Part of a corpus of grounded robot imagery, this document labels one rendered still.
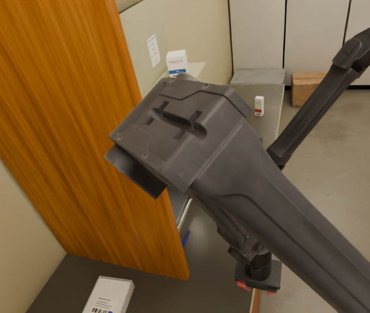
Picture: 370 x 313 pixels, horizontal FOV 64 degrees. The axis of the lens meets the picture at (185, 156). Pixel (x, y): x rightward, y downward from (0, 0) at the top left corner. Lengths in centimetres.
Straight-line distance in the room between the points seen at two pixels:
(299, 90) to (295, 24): 72
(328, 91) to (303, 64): 306
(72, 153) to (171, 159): 60
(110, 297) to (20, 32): 76
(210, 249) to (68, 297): 50
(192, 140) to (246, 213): 7
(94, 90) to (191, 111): 42
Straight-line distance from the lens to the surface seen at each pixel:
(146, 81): 81
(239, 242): 52
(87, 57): 58
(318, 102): 86
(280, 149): 88
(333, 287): 28
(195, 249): 109
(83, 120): 67
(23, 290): 121
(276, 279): 74
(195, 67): 91
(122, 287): 104
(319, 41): 383
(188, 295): 101
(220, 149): 20
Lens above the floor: 183
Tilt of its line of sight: 37 degrees down
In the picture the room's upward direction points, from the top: 11 degrees counter-clockwise
